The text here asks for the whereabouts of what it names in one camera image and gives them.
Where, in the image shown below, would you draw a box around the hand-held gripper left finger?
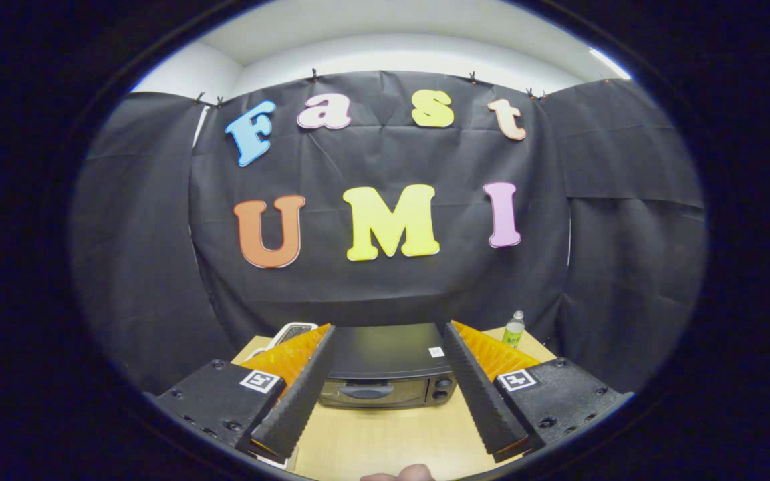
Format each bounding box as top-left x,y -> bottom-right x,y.
144,323 -> 338,466

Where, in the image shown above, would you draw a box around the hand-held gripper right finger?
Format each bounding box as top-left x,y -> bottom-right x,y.
442,321 -> 633,464

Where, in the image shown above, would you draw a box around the black toaster oven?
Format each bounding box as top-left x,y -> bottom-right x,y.
318,323 -> 458,410

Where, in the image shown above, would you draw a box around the white pop-up toaster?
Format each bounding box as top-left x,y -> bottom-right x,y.
246,321 -> 322,361

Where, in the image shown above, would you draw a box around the green label plastic bottle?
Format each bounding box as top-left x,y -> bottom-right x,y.
502,310 -> 526,349

